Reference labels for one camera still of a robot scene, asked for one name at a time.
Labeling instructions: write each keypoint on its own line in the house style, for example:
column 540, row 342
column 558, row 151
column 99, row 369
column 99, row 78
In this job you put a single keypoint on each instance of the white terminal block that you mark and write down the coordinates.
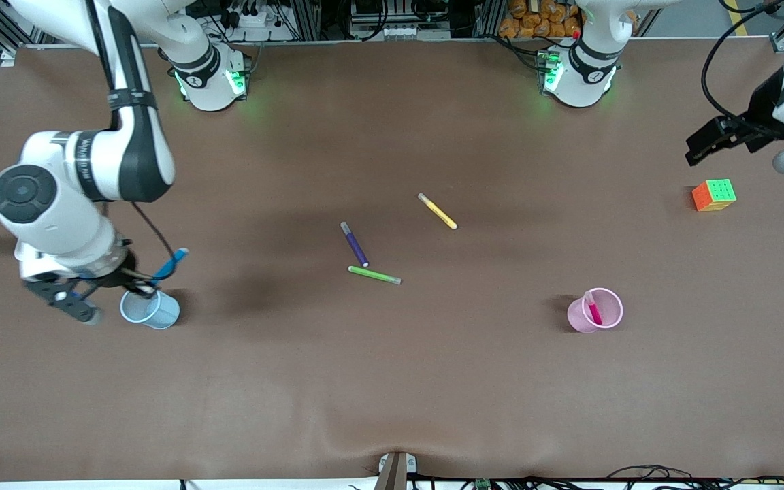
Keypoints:
column 399, row 31

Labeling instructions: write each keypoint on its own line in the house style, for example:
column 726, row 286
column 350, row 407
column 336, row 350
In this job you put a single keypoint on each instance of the yellow marker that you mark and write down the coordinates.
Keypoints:
column 438, row 211

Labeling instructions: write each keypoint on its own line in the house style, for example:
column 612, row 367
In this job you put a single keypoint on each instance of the pink marker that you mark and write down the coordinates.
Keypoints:
column 594, row 313

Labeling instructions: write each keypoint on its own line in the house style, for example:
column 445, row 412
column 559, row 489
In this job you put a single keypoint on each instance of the pile of orange bags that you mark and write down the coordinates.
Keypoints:
column 521, row 24

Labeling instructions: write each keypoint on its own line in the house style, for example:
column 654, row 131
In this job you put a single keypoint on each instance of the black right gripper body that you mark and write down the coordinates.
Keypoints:
column 126, row 265

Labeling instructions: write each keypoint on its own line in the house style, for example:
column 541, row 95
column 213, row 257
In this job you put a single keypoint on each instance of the brown table cover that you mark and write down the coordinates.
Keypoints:
column 392, row 374

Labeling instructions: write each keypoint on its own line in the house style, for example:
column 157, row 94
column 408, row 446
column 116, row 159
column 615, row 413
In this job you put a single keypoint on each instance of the green marker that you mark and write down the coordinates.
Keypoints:
column 373, row 275

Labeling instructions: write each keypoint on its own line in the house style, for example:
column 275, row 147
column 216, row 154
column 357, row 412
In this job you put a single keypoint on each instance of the white power strip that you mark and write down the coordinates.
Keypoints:
column 256, row 19

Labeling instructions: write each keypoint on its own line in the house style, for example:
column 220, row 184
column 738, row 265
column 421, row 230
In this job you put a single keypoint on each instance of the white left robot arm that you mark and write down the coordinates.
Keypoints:
column 579, row 82

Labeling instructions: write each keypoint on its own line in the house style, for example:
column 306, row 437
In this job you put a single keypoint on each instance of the pink mesh cup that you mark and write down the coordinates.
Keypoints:
column 577, row 316

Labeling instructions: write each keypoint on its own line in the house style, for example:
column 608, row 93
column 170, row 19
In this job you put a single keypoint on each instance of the light blue mesh cup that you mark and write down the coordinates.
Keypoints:
column 160, row 316

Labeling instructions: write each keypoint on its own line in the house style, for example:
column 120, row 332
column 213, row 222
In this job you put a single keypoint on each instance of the blue marker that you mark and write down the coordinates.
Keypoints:
column 173, row 262

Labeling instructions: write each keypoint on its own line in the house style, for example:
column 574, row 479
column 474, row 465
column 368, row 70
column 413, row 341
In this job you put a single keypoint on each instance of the metal table clamp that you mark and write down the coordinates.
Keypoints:
column 392, row 473

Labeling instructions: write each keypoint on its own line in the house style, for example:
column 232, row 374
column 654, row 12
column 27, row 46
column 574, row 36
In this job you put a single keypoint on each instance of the purple marker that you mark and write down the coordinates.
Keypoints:
column 355, row 246

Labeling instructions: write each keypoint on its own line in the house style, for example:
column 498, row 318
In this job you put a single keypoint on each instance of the colourful puzzle cube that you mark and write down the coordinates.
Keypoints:
column 715, row 194

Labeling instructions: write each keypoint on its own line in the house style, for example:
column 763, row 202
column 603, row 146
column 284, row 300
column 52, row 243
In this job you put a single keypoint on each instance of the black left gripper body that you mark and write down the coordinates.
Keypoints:
column 762, row 104

